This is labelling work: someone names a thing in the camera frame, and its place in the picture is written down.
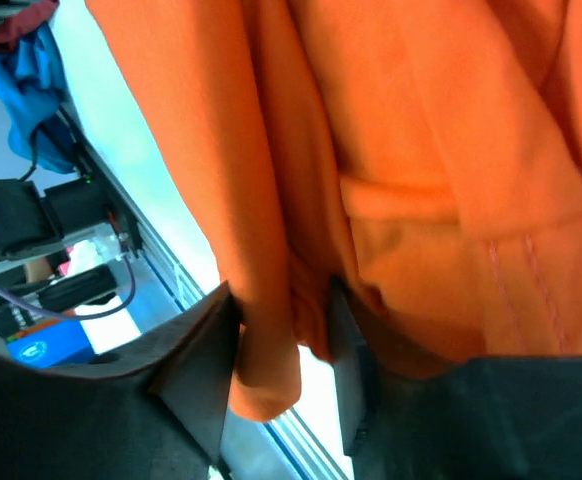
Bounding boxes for orange t shirt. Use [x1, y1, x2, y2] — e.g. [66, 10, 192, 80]
[87, 1, 582, 421]

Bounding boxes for blue cardboard box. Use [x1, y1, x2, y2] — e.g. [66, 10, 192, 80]
[7, 321, 96, 368]

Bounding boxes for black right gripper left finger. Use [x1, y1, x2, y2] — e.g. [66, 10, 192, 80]
[0, 286, 241, 479]

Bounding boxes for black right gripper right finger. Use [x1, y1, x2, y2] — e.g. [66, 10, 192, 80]
[328, 281, 582, 479]

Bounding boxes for dark red t shirt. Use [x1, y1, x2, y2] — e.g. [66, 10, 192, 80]
[0, 0, 60, 53]

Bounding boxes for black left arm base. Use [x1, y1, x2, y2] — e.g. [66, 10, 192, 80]
[0, 176, 142, 262]

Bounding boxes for blue t shirt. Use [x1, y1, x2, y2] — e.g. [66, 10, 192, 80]
[0, 22, 75, 174]

